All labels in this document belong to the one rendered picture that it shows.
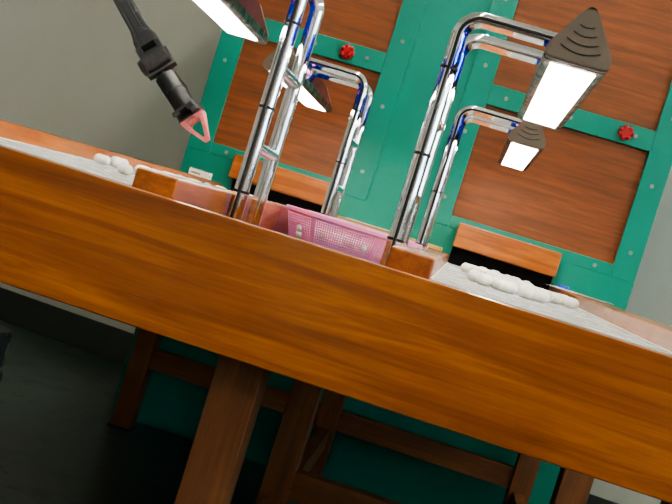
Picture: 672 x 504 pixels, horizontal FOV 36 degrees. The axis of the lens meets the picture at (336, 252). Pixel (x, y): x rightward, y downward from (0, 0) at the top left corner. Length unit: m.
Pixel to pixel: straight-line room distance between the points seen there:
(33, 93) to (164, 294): 3.06
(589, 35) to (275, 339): 0.53
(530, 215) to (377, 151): 0.48
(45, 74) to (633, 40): 2.25
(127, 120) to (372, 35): 1.29
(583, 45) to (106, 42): 3.04
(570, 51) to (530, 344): 0.36
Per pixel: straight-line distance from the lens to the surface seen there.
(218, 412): 1.32
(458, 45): 1.55
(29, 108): 4.28
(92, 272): 1.29
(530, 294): 1.71
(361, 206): 3.06
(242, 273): 1.24
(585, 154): 3.09
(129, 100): 4.10
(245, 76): 3.17
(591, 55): 1.33
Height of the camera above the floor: 0.78
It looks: 2 degrees down
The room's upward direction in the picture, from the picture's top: 17 degrees clockwise
